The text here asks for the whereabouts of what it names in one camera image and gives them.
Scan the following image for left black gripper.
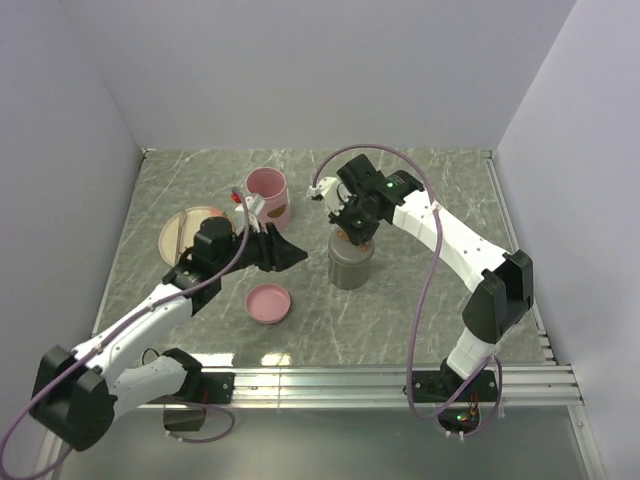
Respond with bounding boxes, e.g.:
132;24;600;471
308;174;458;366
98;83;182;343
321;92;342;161
216;219;307;276

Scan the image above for grey container lid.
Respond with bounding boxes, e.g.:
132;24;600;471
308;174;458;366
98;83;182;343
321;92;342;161
328;229;375;266

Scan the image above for grey cylindrical container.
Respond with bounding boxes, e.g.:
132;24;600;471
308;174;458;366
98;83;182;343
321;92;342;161
328;252;373;290

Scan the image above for pink container lid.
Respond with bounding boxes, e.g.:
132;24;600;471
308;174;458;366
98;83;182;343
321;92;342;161
245;284;291;325

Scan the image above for pink cylindrical container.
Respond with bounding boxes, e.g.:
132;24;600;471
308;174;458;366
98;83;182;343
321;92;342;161
246;167;291;230

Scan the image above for metal tongs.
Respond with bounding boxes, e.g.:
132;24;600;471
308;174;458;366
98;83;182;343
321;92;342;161
174;209;188;264

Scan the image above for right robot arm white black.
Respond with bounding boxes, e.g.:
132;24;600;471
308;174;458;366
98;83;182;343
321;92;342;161
309;154;534;400

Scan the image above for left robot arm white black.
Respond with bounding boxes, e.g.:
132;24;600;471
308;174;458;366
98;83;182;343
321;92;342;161
30;217;308;451

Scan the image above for pink floral plate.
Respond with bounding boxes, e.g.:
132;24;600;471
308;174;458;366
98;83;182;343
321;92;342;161
158;206;235;266

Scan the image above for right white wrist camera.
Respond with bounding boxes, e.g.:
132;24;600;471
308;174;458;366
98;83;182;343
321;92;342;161
308;177;343;214

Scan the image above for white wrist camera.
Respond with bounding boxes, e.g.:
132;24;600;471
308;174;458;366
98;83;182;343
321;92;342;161
308;177;343;214
231;188;265;233

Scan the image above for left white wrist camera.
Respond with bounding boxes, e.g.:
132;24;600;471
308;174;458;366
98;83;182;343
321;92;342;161
231;188;265;233

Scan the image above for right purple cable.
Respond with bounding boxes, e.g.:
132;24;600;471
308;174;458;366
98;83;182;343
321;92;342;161
312;144;503;434

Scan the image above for aluminium rail frame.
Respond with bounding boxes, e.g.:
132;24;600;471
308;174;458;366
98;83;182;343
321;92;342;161
42;365;606;479

